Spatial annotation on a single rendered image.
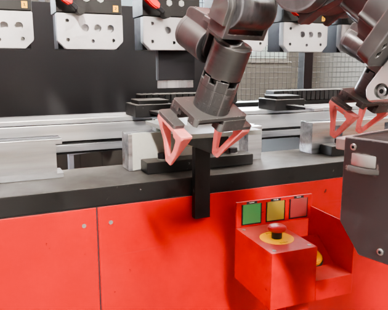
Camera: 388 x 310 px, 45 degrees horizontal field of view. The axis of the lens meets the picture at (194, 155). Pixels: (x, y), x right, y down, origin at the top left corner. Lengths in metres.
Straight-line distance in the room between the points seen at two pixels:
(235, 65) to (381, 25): 0.25
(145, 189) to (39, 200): 0.23
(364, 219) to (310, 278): 0.37
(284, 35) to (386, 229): 0.80
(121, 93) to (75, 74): 0.17
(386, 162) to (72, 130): 0.98
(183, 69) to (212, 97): 0.56
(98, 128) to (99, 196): 0.40
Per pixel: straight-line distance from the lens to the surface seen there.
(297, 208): 1.13
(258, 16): 0.65
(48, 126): 1.40
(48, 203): 1.05
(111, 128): 1.43
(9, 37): 1.11
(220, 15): 0.63
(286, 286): 0.99
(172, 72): 1.23
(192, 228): 1.16
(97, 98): 1.69
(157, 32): 1.18
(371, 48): 0.48
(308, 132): 1.46
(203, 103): 0.69
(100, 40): 1.14
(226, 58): 0.66
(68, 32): 1.12
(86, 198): 1.06
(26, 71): 1.66
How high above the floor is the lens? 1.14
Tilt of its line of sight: 11 degrees down
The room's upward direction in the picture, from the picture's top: straight up
